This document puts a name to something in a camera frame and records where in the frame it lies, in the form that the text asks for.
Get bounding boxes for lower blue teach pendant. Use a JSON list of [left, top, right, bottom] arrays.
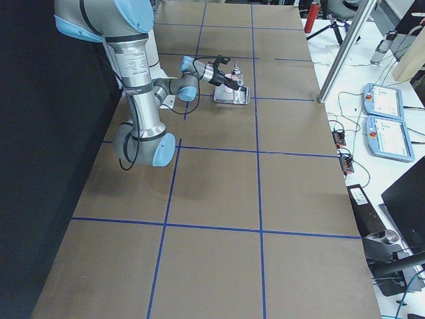
[[365, 116, 415, 162]]

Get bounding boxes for pink plastic cup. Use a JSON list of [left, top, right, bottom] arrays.
[[224, 74, 239, 92]]

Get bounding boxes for aluminium frame post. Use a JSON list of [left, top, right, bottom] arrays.
[[317, 0, 377, 104]]

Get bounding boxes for silver digital kitchen scale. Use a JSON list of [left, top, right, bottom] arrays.
[[213, 84, 250, 106]]

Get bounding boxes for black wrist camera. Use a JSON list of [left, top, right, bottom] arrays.
[[212, 55, 230, 70]]

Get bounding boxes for red cylinder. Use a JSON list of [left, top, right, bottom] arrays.
[[304, 1, 321, 34]]

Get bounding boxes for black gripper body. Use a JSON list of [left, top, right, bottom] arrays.
[[209, 69, 229, 86]]

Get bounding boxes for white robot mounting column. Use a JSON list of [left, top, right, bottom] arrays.
[[145, 29, 176, 110]]

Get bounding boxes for wooden board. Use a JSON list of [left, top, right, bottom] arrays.
[[392, 13, 424, 82]]

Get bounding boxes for black box with label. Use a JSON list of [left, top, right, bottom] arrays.
[[347, 184, 386, 237]]

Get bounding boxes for orange black connector block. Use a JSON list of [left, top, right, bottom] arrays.
[[332, 130, 346, 149]]

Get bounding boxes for black monitor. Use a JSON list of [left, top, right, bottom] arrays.
[[382, 158, 424, 253]]

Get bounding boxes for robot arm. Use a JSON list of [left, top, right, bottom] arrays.
[[54, 1, 247, 167]]

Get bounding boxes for blue teach pendant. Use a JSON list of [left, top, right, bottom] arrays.
[[365, 116, 415, 162], [363, 83, 404, 120]]

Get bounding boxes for black tripod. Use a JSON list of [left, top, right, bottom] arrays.
[[306, 19, 351, 46]]

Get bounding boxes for upper blue teach pendant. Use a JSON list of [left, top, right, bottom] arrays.
[[363, 83, 404, 120]]

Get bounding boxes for glass bottle on desk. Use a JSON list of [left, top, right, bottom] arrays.
[[370, 30, 398, 65]]

